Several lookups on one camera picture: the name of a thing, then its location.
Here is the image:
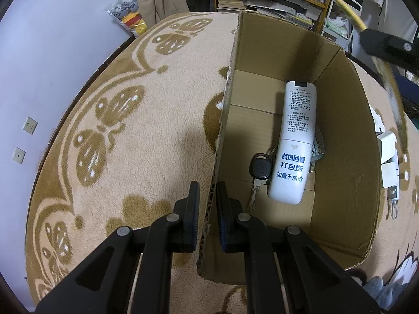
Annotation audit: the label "beige brown flower blanket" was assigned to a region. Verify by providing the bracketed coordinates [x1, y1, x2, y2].
[24, 11, 419, 314]

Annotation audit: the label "pile of books and papers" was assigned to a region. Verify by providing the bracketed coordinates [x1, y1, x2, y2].
[244, 0, 315, 28]

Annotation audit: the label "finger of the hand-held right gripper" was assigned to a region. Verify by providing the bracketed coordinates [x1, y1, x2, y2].
[359, 28, 419, 72]

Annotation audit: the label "white tube with text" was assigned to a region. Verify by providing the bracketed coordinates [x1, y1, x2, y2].
[268, 81, 317, 205]

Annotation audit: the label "white square charger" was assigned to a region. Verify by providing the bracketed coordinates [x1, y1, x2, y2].
[376, 131, 398, 166]

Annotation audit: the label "stack of old books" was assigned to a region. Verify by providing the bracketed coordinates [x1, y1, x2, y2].
[214, 0, 249, 12]

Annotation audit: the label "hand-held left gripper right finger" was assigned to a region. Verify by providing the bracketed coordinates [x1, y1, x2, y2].
[215, 181, 382, 314]

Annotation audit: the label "pale green packets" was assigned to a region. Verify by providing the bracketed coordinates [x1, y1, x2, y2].
[324, 16, 349, 38]

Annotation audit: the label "white power bank with strap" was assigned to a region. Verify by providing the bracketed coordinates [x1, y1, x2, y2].
[381, 150, 401, 220]

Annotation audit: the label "plastic bag of toys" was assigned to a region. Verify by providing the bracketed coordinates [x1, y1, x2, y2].
[105, 0, 148, 36]

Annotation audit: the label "brown cardboard box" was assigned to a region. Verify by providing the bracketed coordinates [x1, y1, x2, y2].
[196, 10, 382, 283]

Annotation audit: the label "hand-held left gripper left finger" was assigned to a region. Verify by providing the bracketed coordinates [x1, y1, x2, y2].
[34, 181, 201, 314]

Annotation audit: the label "black car key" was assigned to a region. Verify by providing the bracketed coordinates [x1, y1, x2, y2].
[247, 153, 272, 211]

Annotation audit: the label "wooden shelf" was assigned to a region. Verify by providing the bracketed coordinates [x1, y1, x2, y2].
[211, 0, 338, 33]

